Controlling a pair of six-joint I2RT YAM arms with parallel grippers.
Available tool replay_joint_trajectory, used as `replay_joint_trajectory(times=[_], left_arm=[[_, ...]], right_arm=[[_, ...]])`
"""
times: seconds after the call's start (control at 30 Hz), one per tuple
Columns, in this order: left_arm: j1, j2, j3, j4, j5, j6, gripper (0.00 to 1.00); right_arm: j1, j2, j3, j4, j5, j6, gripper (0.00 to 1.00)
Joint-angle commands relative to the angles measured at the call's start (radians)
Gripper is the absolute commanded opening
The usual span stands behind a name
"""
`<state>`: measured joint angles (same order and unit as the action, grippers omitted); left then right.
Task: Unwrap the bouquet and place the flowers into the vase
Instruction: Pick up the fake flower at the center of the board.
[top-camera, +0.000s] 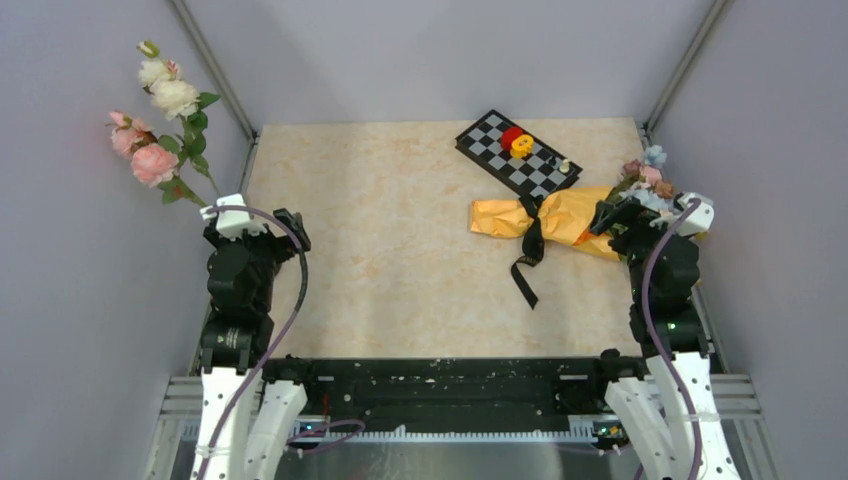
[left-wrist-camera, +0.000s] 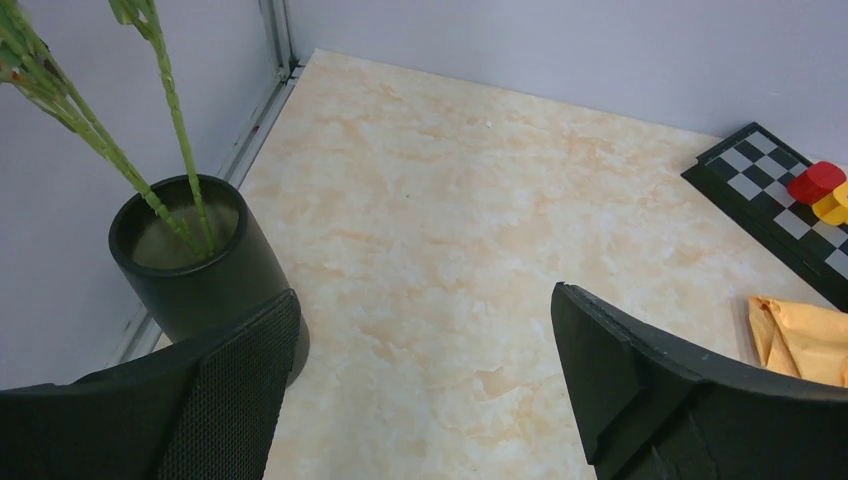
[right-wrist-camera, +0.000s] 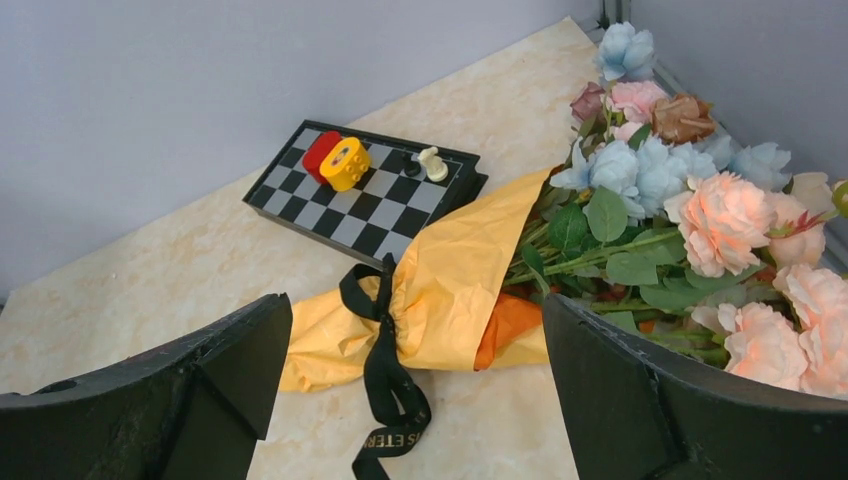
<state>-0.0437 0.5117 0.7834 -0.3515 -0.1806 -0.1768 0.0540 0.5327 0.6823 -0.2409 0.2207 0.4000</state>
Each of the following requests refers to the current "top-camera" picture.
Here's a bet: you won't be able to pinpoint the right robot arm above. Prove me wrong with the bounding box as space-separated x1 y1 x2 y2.
586 196 741 479

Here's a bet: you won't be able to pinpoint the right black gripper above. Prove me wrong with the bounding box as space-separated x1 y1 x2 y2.
589 195 693 300

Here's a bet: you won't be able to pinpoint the pink and white flower stems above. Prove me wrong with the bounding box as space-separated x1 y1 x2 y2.
107 39 224 208

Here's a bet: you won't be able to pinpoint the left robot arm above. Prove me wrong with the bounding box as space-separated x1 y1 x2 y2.
192 207 311 479

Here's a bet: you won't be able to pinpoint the yellow ring toy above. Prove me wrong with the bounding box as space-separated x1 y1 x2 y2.
509 134 535 159

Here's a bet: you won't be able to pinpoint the orange paper flower bouquet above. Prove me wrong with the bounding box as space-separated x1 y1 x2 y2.
469 145 683 260

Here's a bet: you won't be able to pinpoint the red round toy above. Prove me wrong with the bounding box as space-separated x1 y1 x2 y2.
499 126 524 151

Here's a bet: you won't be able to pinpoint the black white chessboard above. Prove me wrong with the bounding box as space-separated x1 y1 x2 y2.
455 109 583 198

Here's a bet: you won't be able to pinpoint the black ribbon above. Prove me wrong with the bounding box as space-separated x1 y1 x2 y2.
510 195 545 309

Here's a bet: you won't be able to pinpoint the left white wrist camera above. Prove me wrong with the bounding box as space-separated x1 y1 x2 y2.
199 194 268 241

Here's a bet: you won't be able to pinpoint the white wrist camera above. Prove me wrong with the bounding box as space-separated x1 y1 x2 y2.
199 194 268 241
649 192 715 238

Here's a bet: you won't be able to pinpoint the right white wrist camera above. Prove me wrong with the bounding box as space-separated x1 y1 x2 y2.
649 192 715 238

